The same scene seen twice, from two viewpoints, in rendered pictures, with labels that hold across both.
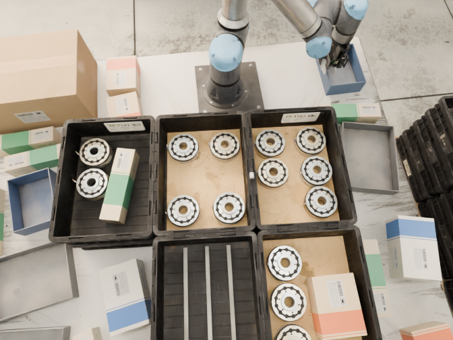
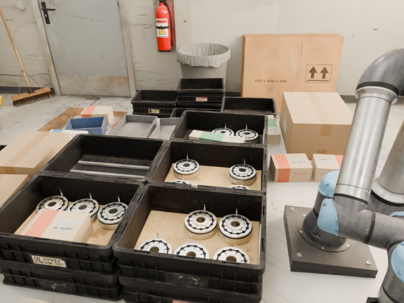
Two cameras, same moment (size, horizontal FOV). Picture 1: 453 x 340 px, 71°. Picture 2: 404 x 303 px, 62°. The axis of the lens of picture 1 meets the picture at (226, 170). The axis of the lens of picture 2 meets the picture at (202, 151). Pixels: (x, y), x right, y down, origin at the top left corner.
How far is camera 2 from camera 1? 1.12 m
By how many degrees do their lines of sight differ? 66
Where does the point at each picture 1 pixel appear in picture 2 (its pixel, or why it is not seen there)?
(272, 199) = (175, 223)
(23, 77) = (307, 107)
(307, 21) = (341, 175)
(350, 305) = (48, 232)
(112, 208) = (198, 134)
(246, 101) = (308, 246)
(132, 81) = (323, 166)
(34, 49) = (333, 110)
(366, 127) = not seen: outside the picture
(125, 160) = (233, 139)
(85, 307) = not seen: hidden behind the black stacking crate
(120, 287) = not seen: hidden behind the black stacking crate
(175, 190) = (206, 169)
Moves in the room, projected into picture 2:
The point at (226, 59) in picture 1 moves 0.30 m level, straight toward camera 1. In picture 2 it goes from (325, 178) to (231, 168)
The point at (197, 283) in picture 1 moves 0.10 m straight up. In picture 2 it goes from (130, 172) to (127, 151)
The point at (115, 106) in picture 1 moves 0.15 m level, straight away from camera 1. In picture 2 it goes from (296, 157) to (324, 151)
